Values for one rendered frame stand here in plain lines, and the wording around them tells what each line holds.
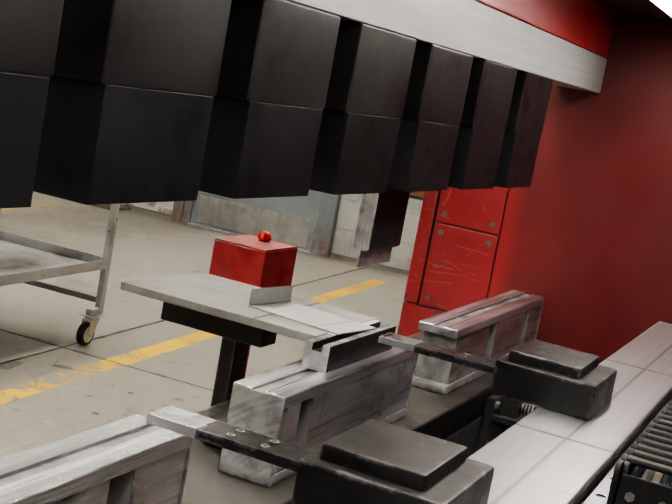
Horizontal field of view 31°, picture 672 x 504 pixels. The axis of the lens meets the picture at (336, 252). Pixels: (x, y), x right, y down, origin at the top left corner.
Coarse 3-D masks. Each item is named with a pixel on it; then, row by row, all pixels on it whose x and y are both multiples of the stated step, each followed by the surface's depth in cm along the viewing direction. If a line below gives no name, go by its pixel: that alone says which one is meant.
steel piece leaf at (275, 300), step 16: (256, 288) 144; (272, 288) 147; (288, 288) 150; (256, 304) 145; (272, 304) 146; (288, 304) 148; (304, 320) 140; (320, 320) 142; (336, 320) 144; (352, 320) 146
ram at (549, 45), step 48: (288, 0) 99; (336, 0) 106; (384, 0) 116; (432, 0) 128; (480, 0) 142; (528, 0) 160; (576, 0) 183; (480, 48) 146; (528, 48) 165; (576, 48) 190
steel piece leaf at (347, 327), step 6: (330, 324) 141; (336, 324) 142; (342, 324) 142; (348, 324) 143; (354, 324) 143; (360, 324) 144; (324, 330) 138; (330, 330) 138; (336, 330) 138; (342, 330) 139; (348, 330) 139; (354, 330) 140; (360, 330) 141; (366, 330) 142
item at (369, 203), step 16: (400, 192) 141; (368, 208) 135; (384, 208) 137; (400, 208) 142; (368, 224) 135; (384, 224) 138; (400, 224) 143; (368, 240) 136; (384, 240) 140; (400, 240) 145; (368, 256) 139; (384, 256) 143
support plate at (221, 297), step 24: (120, 288) 145; (144, 288) 143; (168, 288) 145; (192, 288) 148; (216, 288) 151; (240, 288) 154; (216, 312) 139; (240, 312) 139; (264, 312) 142; (336, 312) 150; (288, 336) 136; (312, 336) 135
